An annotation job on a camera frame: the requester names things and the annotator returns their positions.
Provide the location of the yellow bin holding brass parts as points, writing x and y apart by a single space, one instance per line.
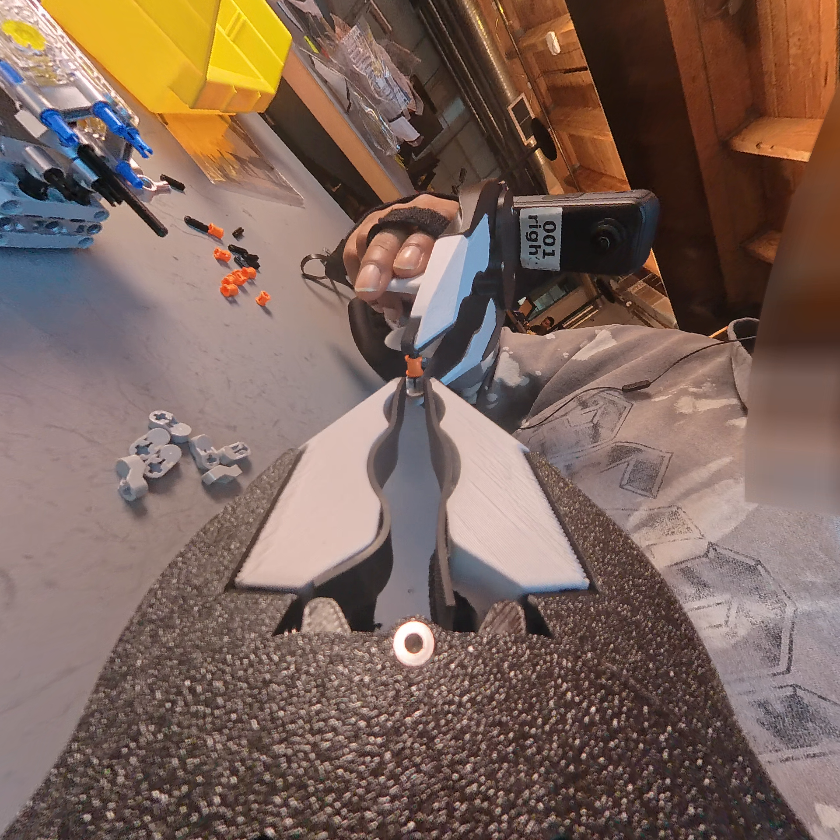
131 46

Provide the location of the grey toy brick assembly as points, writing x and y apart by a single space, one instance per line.
46 223

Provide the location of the orange bush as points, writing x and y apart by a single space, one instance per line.
413 363

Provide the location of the clear plastic bag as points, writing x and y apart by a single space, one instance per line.
223 151

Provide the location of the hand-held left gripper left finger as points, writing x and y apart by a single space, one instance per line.
315 518

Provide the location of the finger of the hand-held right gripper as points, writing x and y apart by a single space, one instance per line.
453 282
482 348

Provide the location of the pile of grey connector pieces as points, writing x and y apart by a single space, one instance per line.
157 466

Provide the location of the group of orange bushes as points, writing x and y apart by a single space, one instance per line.
229 285

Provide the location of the group of black pins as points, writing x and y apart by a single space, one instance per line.
172 182

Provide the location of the person's right hand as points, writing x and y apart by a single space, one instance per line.
380 253

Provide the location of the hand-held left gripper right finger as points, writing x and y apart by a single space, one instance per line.
512 518

